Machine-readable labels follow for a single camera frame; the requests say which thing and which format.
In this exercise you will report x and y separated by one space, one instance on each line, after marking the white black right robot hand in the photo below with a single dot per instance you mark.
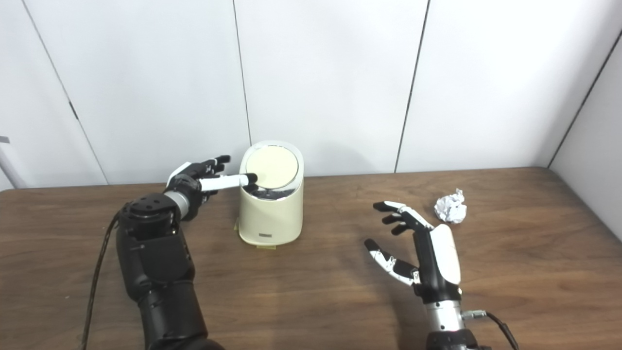
437 272

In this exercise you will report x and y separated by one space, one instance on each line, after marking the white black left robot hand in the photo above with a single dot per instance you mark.
194 187

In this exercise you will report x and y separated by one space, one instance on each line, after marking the white paper ball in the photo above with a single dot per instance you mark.
451 206

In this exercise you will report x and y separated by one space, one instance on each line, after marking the round cream bin lid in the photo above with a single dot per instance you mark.
274 166

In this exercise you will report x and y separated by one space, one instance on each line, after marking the cream-colored bin body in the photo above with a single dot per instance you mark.
269 216

